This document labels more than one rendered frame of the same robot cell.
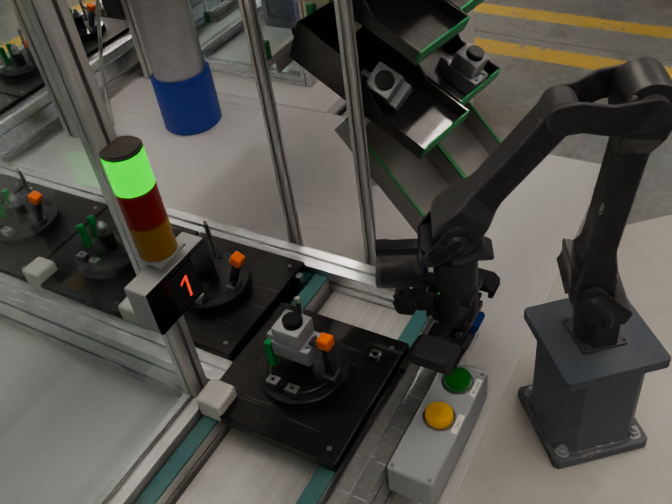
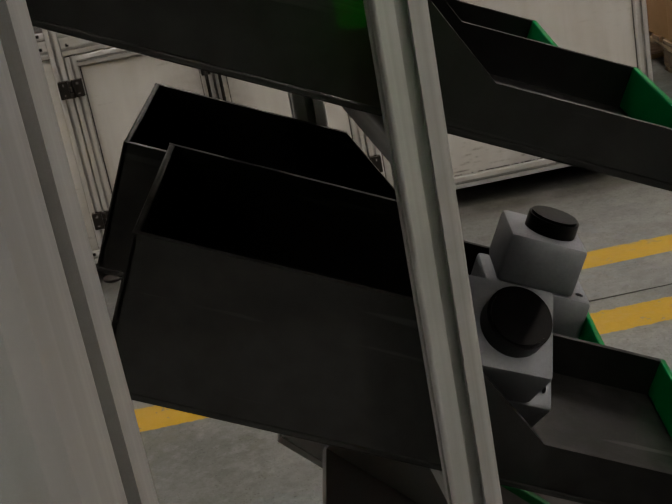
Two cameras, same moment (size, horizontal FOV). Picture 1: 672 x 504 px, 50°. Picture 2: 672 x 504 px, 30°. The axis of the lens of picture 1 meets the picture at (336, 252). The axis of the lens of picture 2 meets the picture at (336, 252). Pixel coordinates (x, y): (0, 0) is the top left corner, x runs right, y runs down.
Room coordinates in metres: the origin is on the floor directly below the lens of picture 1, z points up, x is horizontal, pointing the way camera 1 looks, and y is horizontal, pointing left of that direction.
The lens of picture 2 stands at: (0.68, 0.26, 1.53)
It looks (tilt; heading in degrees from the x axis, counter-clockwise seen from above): 21 degrees down; 318
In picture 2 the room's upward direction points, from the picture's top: 11 degrees counter-clockwise
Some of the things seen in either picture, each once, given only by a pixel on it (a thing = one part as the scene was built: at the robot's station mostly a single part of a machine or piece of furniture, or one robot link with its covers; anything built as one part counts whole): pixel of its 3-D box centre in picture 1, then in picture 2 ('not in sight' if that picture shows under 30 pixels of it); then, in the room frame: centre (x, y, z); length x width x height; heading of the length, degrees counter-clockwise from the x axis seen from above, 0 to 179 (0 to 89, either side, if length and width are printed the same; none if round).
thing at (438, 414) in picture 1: (439, 416); not in sight; (0.61, -0.11, 0.96); 0.04 x 0.04 x 0.02
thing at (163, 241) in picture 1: (152, 234); not in sight; (0.72, 0.22, 1.28); 0.05 x 0.05 x 0.05
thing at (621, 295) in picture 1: (599, 288); not in sight; (0.64, -0.33, 1.15); 0.09 x 0.07 x 0.06; 170
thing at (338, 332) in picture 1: (306, 377); not in sight; (0.72, 0.08, 0.96); 0.24 x 0.24 x 0.02; 55
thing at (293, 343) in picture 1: (289, 332); not in sight; (0.73, 0.09, 1.06); 0.08 x 0.04 x 0.07; 55
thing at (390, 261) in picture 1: (421, 249); not in sight; (0.68, -0.11, 1.23); 0.12 x 0.08 x 0.11; 80
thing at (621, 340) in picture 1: (596, 316); not in sight; (0.64, -0.33, 1.09); 0.07 x 0.07 x 0.06; 6
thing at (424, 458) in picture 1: (439, 429); not in sight; (0.61, -0.11, 0.93); 0.21 x 0.07 x 0.06; 145
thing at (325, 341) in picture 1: (323, 353); not in sight; (0.70, 0.04, 1.04); 0.04 x 0.02 x 0.08; 55
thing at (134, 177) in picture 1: (128, 169); not in sight; (0.72, 0.22, 1.38); 0.05 x 0.05 x 0.05
